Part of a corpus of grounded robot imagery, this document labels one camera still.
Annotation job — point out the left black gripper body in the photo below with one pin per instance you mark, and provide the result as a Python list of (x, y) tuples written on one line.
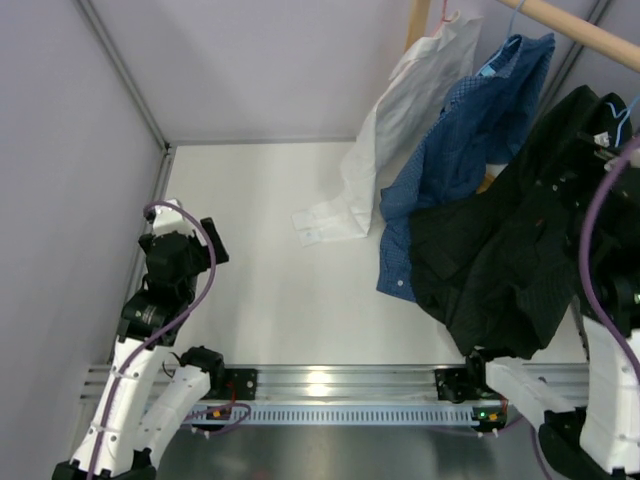
[(200, 255)]

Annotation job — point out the black pinstripe shirt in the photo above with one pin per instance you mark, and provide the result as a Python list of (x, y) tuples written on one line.
[(494, 268)]

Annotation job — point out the light blue wire hanger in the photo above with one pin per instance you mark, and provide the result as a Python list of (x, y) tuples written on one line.
[(621, 116)]

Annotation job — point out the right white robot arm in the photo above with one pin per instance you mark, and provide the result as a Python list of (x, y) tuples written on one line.
[(601, 439)]

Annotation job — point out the white shirt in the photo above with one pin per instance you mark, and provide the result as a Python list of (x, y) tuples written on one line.
[(409, 106)]

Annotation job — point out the blue checked shirt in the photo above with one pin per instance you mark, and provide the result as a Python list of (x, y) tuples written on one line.
[(485, 120)]

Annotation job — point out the blue hanger holding blue shirt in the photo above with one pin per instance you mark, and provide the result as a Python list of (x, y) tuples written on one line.
[(505, 40)]

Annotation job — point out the wooden clothes rack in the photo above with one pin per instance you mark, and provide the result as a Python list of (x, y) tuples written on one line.
[(598, 46)]

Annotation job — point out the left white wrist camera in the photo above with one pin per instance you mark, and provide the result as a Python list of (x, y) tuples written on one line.
[(165, 220)]

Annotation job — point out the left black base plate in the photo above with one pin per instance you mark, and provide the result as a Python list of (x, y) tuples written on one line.
[(239, 384)]

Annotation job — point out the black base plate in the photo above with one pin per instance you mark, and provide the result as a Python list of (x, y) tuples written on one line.
[(456, 385), (239, 384)]

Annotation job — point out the aluminium mounting rail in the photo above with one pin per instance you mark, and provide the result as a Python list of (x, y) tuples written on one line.
[(363, 384)]

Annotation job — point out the grey slotted cable duct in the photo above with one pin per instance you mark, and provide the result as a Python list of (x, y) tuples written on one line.
[(350, 415)]

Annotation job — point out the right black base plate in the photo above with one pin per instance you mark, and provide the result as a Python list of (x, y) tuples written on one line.
[(456, 385)]

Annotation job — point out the pink wire hanger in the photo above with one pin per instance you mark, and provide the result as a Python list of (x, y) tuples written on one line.
[(446, 17)]

